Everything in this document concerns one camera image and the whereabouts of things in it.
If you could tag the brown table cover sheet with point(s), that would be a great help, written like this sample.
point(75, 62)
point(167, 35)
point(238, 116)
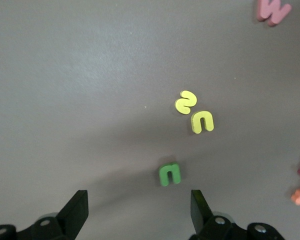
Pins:
point(65, 75)

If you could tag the yellow foam letter u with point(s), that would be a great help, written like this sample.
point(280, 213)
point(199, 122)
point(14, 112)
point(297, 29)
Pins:
point(210, 122)

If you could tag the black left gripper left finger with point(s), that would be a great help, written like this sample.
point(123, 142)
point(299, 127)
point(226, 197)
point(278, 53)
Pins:
point(76, 215)

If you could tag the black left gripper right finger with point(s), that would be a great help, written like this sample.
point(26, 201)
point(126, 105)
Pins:
point(200, 215)

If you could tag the green foam letter u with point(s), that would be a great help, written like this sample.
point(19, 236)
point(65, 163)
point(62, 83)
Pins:
point(163, 175)

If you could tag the yellow foam figure 2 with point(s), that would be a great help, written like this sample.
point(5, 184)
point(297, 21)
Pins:
point(182, 107)

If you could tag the pink foam letter w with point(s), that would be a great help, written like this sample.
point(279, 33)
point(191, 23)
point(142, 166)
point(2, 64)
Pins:
point(277, 15)

